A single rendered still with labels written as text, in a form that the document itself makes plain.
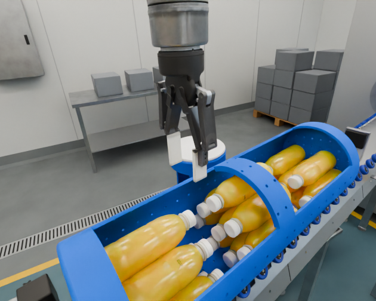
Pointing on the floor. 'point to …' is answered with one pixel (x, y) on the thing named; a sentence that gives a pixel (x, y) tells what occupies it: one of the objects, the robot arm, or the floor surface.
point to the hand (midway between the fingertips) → (186, 159)
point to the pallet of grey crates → (298, 86)
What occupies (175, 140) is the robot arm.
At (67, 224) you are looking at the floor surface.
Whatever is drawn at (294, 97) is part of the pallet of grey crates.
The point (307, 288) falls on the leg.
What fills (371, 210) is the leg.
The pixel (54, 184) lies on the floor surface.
